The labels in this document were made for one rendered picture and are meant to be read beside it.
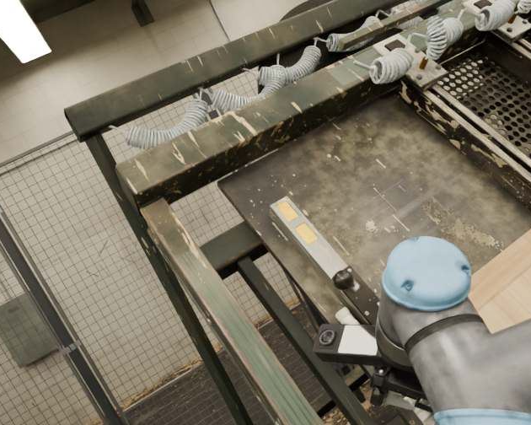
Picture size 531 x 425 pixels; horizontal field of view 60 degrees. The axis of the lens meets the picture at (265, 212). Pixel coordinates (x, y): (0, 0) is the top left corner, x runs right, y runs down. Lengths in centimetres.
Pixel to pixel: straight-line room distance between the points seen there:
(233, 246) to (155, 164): 26
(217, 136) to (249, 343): 48
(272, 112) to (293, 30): 68
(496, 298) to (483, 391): 70
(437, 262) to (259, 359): 52
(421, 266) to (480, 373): 10
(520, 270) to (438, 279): 75
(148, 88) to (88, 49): 431
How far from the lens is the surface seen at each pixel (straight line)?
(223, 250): 107
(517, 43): 166
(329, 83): 124
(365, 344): 60
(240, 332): 90
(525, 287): 116
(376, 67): 116
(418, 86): 135
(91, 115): 151
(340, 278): 85
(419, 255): 44
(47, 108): 573
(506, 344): 43
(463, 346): 43
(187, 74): 159
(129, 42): 584
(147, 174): 104
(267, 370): 89
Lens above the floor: 181
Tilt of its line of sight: 7 degrees down
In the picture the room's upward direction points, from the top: 27 degrees counter-clockwise
